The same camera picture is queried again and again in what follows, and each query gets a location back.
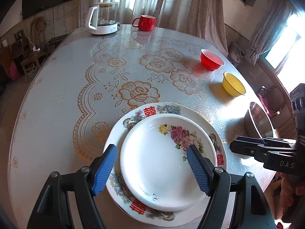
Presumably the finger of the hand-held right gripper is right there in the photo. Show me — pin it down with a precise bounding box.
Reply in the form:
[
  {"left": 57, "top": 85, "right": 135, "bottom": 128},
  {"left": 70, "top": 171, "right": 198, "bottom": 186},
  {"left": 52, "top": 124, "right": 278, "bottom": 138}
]
[
  {"left": 235, "top": 135, "right": 297, "bottom": 146},
  {"left": 229, "top": 139, "right": 298, "bottom": 163}
]

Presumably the stainless steel bowl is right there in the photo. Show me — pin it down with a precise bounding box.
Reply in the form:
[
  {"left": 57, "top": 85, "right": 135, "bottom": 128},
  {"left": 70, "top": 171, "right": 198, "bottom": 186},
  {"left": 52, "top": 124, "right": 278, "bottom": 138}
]
[{"left": 243, "top": 102, "right": 274, "bottom": 139}]

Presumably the white glass electric kettle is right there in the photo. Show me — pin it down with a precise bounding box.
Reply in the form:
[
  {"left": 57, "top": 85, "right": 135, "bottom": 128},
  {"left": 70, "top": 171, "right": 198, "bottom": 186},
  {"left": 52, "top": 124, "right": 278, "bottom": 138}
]
[{"left": 88, "top": 0, "right": 121, "bottom": 35}]

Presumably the pink bag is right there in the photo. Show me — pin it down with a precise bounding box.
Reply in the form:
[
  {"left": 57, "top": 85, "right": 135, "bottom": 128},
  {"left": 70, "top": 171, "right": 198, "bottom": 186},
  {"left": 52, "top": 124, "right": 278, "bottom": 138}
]
[{"left": 10, "top": 62, "right": 20, "bottom": 81}]

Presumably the black flat television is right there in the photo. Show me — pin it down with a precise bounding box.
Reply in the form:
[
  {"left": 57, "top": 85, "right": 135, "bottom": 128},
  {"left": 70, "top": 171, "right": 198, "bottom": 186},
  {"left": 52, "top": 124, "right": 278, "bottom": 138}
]
[{"left": 21, "top": 0, "right": 72, "bottom": 21}]

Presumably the wooden cabinet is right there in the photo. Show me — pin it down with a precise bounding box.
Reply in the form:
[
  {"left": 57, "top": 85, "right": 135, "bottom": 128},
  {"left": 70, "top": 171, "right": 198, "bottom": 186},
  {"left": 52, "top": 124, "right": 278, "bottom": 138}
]
[{"left": 0, "top": 44, "right": 13, "bottom": 83}]

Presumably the red plastic bowl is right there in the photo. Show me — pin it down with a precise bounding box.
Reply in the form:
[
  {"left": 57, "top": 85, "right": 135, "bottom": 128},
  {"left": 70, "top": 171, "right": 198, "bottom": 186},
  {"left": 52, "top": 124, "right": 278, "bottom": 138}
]
[{"left": 200, "top": 49, "right": 225, "bottom": 71}]

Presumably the small white rose plate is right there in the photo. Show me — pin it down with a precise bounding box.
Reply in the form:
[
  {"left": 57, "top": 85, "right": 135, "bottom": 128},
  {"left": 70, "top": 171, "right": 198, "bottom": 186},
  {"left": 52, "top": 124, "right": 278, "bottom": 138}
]
[{"left": 120, "top": 114, "right": 218, "bottom": 212}]

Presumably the yellow plastic bowl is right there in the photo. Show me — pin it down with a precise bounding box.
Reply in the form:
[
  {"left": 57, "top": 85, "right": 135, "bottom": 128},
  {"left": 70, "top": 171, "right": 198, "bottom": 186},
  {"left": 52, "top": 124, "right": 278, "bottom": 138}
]
[{"left": 222, "top": 72, "right": 246, "bottom": 98}]

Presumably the wooden stool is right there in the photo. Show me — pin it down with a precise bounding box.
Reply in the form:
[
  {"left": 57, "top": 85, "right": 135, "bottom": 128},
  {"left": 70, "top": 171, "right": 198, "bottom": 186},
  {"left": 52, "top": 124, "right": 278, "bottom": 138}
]
[{"left": 20, "top": 52, "right": 48, "bottom": 77}]

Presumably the printed sack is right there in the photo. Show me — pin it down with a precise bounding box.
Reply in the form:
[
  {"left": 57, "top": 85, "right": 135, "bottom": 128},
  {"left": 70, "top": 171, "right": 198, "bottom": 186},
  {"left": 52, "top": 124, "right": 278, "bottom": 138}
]
[{"left": 227, "top": 42, "right": 246, "bottom": 67}]

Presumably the white plate with red print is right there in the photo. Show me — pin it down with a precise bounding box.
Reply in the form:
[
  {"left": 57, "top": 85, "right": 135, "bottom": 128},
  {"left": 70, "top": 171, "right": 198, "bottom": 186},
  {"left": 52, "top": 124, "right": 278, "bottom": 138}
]
[{"left": 103, "top": 102, "right": 226, "bottom": 226}]

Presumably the wooden high-back chair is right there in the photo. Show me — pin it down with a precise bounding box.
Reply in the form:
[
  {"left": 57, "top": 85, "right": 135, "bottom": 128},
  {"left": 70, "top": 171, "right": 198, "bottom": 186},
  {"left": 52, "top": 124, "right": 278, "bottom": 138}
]
[{"left": 30, "top": 17, "right": 48, "bottom": 60}]

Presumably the large pink-rimmed plate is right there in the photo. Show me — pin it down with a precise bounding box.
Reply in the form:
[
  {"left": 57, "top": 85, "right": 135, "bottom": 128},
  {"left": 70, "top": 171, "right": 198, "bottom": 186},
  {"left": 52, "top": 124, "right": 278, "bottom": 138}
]
[{"left": 112, "top": 196, "right": 143, "bottom": 222}]

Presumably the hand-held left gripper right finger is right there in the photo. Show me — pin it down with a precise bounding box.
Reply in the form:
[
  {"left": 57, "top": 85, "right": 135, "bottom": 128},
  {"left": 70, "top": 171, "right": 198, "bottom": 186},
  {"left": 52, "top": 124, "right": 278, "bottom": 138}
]
[{"left": 186, "top": 145, "right": 277, "bottom": 229}]

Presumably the small black speaker box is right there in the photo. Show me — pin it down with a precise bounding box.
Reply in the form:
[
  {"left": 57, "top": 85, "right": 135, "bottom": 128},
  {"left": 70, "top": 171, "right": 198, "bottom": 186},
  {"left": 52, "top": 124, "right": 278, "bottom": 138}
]
[{"left": 11, "top": 42, "right": 24, "bottom": 59}]

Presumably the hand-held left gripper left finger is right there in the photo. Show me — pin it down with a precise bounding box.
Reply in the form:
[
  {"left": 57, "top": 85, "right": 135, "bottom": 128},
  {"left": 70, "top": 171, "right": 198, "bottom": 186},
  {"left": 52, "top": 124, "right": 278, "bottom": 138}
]
[{"left": 26, "top": 144, "right": 119, "bottom": 229}]

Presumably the side window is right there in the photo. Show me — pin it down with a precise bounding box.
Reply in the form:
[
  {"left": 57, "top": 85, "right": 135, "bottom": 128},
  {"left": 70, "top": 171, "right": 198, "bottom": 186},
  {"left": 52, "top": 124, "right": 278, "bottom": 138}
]
[{"left": 264, "top": 12, "right": 305, "bottom": 91}]

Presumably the person's right hand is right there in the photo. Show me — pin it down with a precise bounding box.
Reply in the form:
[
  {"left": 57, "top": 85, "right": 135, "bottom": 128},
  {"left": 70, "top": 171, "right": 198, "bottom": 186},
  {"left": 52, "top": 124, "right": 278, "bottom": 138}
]
[{"left": 280, "top": 172, "right": 305, "bottom": 222}]

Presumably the round-back chair with red cushion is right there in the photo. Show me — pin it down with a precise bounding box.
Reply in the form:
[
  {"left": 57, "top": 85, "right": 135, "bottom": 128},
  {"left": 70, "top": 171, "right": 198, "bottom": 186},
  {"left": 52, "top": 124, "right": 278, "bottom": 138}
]
[{"left": 256, "top": 86, "right": 286, "bottom": 122}]

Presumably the tied beige window curtain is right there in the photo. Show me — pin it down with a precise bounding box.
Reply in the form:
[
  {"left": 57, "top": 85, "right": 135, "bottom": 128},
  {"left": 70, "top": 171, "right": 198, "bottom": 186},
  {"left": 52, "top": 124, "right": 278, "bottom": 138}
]
[{"left": 245, "top": 0, "right": 294, "bottom": 65}]

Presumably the red mug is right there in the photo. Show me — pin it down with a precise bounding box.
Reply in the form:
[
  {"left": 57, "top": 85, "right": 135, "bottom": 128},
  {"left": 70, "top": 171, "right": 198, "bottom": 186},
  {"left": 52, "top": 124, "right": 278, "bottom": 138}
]
[{"left": 132, "top": 15, "right": 156, "bottom": 31}]

